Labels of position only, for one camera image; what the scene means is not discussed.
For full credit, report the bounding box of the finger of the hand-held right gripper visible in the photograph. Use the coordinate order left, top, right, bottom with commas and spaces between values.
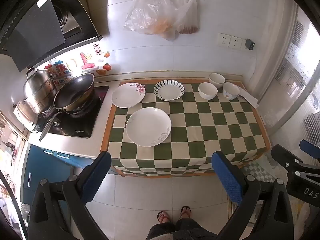
299, 139, 320, 160
271, 144, 320, 180

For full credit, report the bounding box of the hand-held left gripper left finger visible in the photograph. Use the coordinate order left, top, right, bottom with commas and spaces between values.
27, 151, 112, 240

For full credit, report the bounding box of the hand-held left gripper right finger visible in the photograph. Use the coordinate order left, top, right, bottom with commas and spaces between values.
211, 151, 295, 240

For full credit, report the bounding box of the large white plate grey flower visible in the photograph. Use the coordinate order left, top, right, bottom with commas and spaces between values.
126, 107, 172, 147

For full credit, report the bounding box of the white bowl with patterned side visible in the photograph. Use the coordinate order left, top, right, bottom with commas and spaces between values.
222, 82, 240, 100

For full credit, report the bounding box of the white plate with pink flowers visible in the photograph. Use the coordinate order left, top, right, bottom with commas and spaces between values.
111, 82, 146, 109

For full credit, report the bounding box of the white bowl with thin rim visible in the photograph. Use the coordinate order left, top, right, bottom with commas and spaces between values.
198, 82, 218, 100

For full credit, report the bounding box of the white plate with dark stripes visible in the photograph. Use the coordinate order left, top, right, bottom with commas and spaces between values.
154, 79, 186, 101

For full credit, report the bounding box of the dark metal grille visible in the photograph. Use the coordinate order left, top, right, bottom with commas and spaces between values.
302, 112, 320, 135

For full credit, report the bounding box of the person's right foot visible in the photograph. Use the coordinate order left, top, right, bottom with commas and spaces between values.
179, 206, 192, 220

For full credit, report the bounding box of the person's foot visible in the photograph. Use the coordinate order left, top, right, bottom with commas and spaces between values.
179, 206, 192, 220
157, 211, 172, 223

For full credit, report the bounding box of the blue cabinet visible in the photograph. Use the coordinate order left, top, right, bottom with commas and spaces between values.
21, 144, 75, 205

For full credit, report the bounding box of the black gas stove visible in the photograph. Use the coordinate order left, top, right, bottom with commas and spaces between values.
32, 85, 110, 139

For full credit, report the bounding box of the green checked tablecloth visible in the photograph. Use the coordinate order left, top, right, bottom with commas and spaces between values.
101, 79, 272, 178

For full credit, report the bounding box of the folded white cloth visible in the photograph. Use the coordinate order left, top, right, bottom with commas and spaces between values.
235, 84, 259, 109

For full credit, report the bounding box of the person's left foot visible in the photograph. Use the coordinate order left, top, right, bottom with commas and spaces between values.
157, 211, 172, 223

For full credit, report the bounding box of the window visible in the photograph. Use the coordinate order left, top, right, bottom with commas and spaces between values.
272, 5, 320, 143

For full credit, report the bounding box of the white appliance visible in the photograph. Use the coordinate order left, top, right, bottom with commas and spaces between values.
13, 100, 38, 133

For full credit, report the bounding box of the stainless steel steamer pot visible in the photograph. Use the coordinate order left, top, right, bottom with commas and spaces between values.
23, 68, 58, 114

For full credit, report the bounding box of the black range hood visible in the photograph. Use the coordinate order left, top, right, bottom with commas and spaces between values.
0, 0, 103, 73

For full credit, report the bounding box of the clear plastic bag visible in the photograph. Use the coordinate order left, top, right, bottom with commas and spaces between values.
124, 0, 198, 41

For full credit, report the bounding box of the dark wok with handle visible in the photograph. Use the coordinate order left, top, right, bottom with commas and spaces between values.
39, 72, 95, 142

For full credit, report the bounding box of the group of colourful wall stickers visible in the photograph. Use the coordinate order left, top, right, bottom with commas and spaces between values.
44, 42, 112, 85

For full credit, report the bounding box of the white wall socket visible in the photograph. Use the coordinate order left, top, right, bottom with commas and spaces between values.
216, 33, 231, 47
229, 36, 243, 51

